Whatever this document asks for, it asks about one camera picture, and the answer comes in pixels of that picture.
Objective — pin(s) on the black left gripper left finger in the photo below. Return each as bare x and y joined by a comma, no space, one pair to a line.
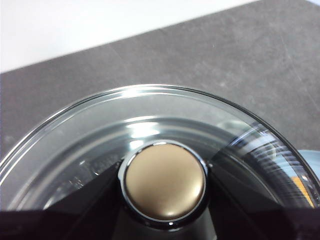
100,200

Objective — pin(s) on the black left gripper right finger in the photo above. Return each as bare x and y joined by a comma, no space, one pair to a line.
230,195

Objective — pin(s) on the glass lid with round knob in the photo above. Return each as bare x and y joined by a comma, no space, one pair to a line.
165,180

